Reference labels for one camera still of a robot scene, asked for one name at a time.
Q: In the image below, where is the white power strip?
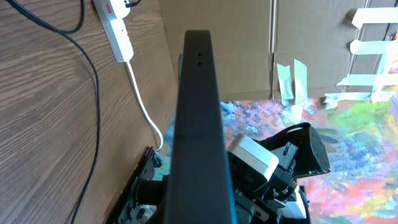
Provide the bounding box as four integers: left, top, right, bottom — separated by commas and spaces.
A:
93, 0, 134, 63

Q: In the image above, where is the black USB charging cable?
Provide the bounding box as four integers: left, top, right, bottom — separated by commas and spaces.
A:
6, 0, 142, 224

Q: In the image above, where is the colourful painted floor mat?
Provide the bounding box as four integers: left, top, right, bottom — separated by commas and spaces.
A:
155, 93, 398, 224

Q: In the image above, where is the Samsung Galaxy smartphone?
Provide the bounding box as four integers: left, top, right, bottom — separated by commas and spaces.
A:
164, 30, 237, 224

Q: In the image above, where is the white power strip cord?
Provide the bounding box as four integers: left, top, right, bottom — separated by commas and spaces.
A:
124, 60, 164, 152

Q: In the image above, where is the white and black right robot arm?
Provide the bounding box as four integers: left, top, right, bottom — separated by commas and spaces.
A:
259, 123, 331, 223

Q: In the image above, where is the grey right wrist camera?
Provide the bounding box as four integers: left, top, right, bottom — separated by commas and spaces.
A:
227, 134, 279, 185

